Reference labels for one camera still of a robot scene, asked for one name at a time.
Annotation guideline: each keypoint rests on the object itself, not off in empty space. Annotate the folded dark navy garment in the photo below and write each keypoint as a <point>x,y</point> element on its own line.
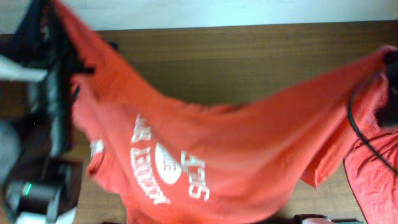
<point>114,45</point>

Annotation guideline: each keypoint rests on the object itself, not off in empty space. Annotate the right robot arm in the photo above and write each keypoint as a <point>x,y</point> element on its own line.
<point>387,115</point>

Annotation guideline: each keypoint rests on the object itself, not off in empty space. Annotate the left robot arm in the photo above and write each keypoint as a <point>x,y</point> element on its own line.
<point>37,184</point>

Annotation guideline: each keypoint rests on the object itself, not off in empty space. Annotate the red printed soccer t-shirt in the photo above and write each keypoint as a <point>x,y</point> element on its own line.
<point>177,162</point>

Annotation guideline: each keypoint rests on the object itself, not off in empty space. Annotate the red garment at right edge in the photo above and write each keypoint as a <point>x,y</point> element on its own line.
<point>371,164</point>

